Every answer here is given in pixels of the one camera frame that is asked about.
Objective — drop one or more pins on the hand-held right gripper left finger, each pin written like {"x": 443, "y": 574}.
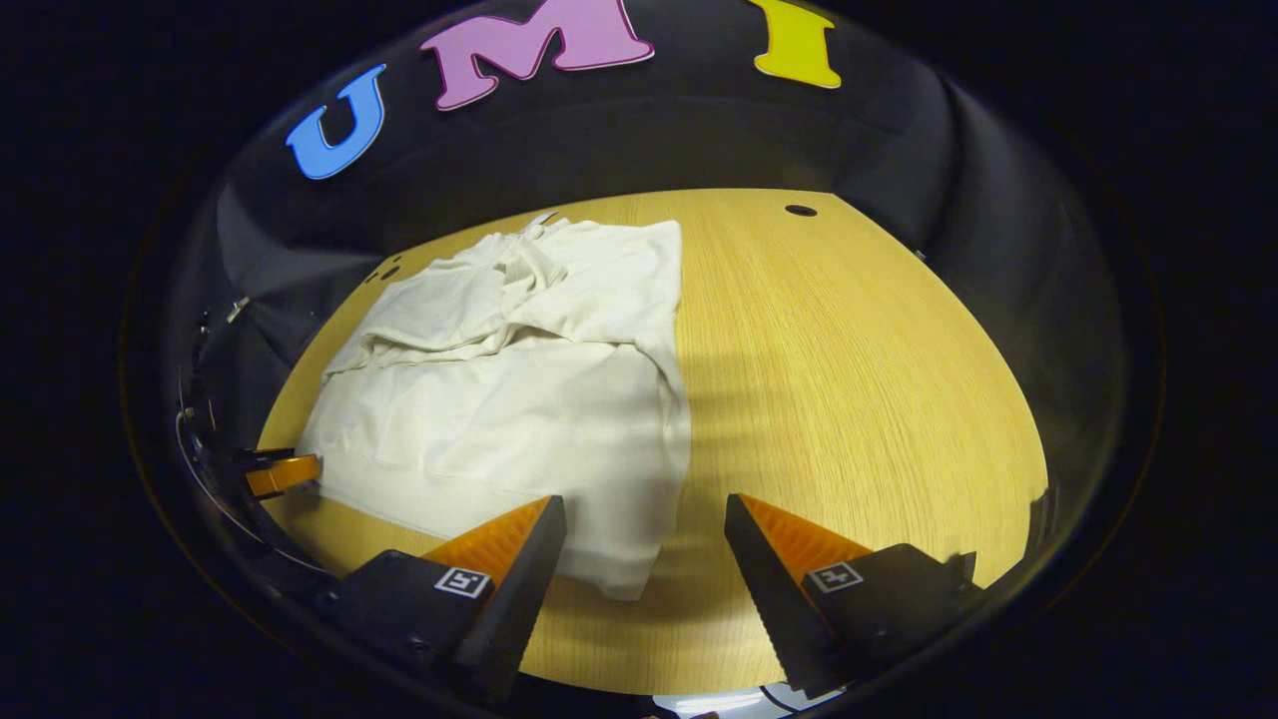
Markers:
{"x": 524, "y": 599}

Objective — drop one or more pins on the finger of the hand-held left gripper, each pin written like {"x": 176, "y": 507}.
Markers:
{"x": 285, "y": 474}

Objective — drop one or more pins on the white zip-neck garment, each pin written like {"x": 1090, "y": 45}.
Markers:
{"x": 519, "y": 419}

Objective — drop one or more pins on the small white cloth clip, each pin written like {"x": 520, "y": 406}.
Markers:
{"x": 238, "y": 309}

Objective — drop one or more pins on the black backdrop cloth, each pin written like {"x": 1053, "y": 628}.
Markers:
{"x": 649, "y": 130}

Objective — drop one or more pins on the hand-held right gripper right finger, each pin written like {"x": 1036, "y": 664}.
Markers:
{"x": 774, "y": 609}

